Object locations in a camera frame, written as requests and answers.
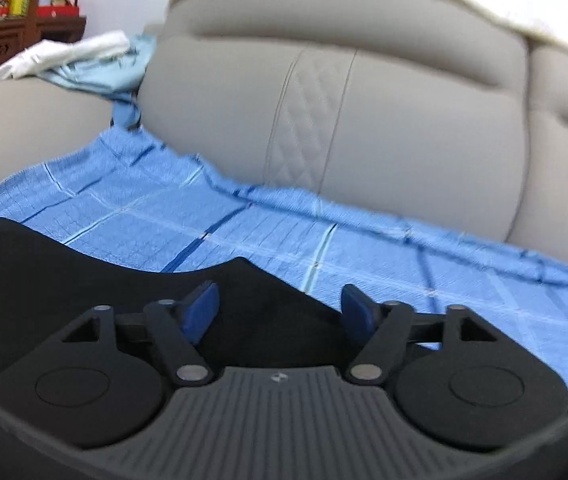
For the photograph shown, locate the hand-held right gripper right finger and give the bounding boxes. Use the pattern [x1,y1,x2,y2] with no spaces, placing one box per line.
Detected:
[340,283,502,387]

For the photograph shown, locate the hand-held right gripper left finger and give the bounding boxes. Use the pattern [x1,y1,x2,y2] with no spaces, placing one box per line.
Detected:
[53,281,221,387]

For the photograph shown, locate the black pants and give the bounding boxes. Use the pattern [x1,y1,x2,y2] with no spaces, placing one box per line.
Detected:
[0,197,444,411]

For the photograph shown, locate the blue checked blanket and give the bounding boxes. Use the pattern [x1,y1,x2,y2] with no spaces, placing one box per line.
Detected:
[0,127,568,396]

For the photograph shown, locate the beige leather sofa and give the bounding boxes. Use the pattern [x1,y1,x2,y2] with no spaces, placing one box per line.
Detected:
[0,0,568,281]

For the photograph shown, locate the light blue cloth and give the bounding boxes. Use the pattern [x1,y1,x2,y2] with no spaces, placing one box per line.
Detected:
[39,34,157,131]

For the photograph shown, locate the white folded cloth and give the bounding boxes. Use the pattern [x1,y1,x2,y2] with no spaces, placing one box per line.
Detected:
[0,30,131,80]

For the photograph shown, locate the dark wooden cabinet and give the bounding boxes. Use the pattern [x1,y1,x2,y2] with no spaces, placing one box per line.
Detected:
[0,16,87,80]

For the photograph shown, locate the red box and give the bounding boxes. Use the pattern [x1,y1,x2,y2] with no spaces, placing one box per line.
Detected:
[37,5,81,20]

